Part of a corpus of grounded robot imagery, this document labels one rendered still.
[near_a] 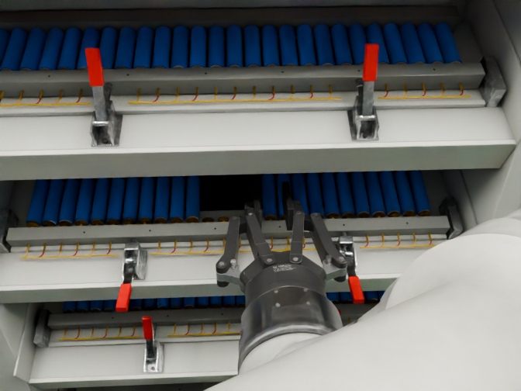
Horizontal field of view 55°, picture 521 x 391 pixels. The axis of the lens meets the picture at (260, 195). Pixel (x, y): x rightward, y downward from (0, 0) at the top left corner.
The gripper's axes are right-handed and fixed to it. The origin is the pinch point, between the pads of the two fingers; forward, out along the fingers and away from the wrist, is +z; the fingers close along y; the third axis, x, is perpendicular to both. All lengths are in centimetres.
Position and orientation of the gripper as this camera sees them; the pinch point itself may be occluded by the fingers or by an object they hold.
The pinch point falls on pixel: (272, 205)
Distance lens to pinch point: 61.2
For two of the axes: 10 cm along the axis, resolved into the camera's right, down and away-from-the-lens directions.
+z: -0.5, -4.9, 8.7
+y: -10.0, 0.3, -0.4
